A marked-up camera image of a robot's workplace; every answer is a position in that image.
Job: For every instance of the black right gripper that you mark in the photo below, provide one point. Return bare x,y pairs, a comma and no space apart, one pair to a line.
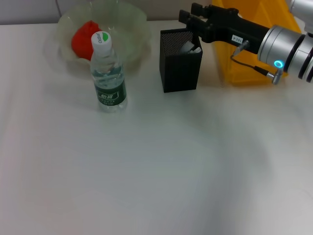
227,27

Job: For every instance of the clear green-label water bottle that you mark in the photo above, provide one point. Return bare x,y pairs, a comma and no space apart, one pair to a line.
108,85

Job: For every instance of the mint green pen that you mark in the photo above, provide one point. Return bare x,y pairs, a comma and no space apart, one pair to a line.
196,50

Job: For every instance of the yellow plastic bin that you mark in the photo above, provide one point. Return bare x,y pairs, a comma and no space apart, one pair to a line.
242,73

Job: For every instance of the black mesh pen holder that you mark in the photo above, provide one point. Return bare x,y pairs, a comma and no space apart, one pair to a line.
181,73

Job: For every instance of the grey marker pen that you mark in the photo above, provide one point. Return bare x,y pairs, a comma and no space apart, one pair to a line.
187,47

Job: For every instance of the orange fruit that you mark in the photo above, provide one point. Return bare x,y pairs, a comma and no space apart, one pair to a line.
82,46

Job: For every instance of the pale green glass fruit plate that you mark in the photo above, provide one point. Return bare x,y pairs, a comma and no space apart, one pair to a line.
129,34

